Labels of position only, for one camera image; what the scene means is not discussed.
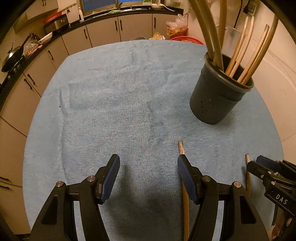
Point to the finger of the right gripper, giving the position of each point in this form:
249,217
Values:
268,163

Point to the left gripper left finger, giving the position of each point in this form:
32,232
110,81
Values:
56,220

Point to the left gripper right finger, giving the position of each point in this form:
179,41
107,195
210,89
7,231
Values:
241,220

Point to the wooden chopstick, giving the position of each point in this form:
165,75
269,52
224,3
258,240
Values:
237,49
244,46
263,50
222,21
217,60
248,177
201,19
254,55
186,215

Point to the black utensil holder cup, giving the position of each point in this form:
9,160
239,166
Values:
215,94

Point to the kitchen window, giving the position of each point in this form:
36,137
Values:
90,5

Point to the person right hand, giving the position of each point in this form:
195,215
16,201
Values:
282,220

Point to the glass beer mug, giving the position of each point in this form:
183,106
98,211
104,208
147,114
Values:
231,38

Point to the blue table cloth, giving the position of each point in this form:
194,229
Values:
217,150

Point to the red plastic basin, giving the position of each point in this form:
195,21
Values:
187,39

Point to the black wok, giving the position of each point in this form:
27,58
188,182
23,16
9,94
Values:
14,55

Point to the yellow plastic bag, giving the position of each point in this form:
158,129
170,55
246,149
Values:
157,36

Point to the metal toaster box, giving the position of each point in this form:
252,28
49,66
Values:
56,24

